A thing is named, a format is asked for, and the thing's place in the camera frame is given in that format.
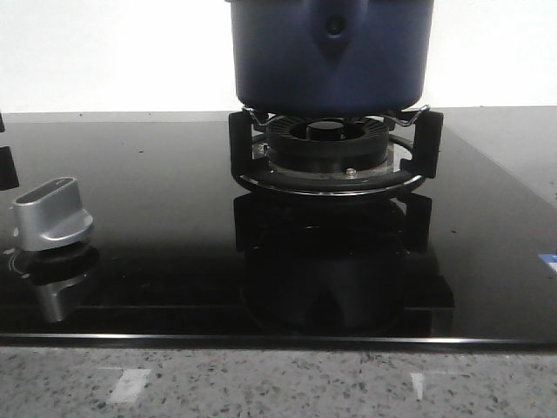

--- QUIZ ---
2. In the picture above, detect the dark blue cooking pot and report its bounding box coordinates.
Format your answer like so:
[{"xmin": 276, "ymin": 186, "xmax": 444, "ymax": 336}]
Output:
[{"xmin": 230, "ymin": 0, "xmax": 434, "ymax": 117}]

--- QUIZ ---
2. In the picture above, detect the black gas burner head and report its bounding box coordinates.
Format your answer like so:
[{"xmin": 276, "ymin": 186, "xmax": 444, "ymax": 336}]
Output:
[{"xmin": 265, "ymin": 117, "xmax": 389, "ymax": 172}]

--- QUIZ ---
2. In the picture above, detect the black glass gas cooktop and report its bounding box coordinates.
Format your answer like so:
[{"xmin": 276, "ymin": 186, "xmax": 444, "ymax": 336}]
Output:
[{"xmin": 1, "ymin": 107, "xmax": 556, "ymax": 350}]

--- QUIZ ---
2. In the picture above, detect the black pan support grate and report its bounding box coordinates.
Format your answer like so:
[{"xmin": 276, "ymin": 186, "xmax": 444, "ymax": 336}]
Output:
[{"xmin": 228, "ymin": 106, "xmax": 444, "ymax": 199}]

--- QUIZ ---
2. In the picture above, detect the silver stove control knob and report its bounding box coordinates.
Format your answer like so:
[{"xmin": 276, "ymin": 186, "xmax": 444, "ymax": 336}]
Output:
[{"xmin": 12, "ymin": 177, "xmax": 93, "ymax": 252}]

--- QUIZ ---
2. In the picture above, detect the black left pan support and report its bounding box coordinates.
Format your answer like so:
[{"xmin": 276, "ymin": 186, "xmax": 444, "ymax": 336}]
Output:
[{"xmin": 0, "ymin": 145, "xmax": 19, "ymax": 191}]

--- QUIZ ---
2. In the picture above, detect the blue sticker on cooktop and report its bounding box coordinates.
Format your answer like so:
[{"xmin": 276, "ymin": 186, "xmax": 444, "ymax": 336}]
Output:
[{"xmin": 539, "ymin": 254, "xmax": 557, "ymax": 273}]

